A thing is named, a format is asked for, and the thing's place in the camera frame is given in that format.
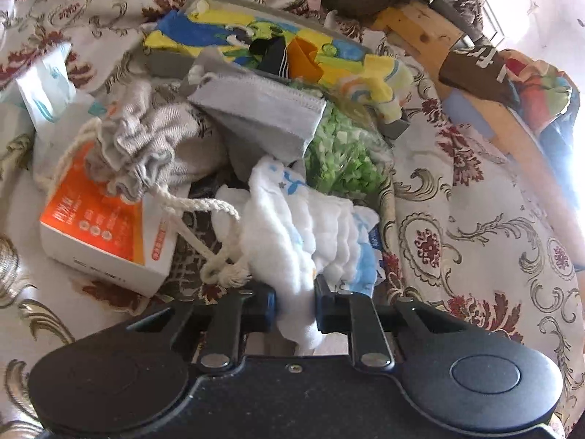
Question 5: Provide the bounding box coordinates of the white gauze cloth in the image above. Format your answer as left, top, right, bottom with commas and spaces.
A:
212, 155, 385, 357

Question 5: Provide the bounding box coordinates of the grey drawstring pouch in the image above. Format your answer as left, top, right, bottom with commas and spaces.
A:
34, 80, 252, 289

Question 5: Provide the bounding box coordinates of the blue denim garment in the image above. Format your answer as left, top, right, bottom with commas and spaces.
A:
539, 114, 577, 179

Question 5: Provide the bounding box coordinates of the colourful patchwork cloth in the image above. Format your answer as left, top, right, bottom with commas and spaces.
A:
498, 48, 574, 133

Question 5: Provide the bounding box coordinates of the yellow striped sock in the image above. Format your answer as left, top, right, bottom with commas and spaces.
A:
315, 52, 414, 124

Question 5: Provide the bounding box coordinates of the bag of green pieces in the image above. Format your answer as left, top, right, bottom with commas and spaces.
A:
292, 80, 398, 202

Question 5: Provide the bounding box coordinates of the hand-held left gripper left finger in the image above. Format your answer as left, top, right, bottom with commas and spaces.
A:
123, 281, 279, 370

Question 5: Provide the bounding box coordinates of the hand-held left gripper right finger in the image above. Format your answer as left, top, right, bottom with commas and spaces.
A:
314, 275, 458, 371

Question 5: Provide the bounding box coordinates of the navy striped sock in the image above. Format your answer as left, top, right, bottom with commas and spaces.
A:
249, 37, 293, 78

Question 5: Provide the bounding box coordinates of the grey face mask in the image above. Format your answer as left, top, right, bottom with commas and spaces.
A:
180, 48, 327, 161

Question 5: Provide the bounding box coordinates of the orange sock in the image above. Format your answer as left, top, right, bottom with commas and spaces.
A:
288, 37, 326, 83

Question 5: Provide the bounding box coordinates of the grey tray with cartoon print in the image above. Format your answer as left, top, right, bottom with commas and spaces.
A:
144, 0, 410, 140

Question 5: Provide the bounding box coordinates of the white tissue packet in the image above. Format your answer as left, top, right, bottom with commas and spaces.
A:
14, 43, 78, 126

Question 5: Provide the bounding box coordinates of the brown garment with white print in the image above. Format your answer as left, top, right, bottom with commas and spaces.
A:
439, 43, 522, 104

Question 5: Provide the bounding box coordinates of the floral satin bedspread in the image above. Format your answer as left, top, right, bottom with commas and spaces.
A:
0, 0, 585, 439

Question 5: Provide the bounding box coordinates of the wooden bed frame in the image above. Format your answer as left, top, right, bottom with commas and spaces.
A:
370, 0, 585, 184

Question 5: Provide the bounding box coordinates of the orange and white box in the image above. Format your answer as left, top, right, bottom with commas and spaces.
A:
39, 139, 177, 298

